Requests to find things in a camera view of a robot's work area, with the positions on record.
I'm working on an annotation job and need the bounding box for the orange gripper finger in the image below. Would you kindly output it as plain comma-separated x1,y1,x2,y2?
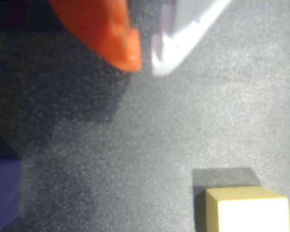
48,0,143,73

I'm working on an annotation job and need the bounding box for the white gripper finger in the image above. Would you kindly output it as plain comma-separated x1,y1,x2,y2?
151,0,232,77

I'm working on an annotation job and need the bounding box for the yellow cube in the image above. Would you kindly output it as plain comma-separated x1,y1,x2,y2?
204,186,290,232

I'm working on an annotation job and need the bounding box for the blue cube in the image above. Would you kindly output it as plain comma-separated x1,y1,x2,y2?
0,159,22,232

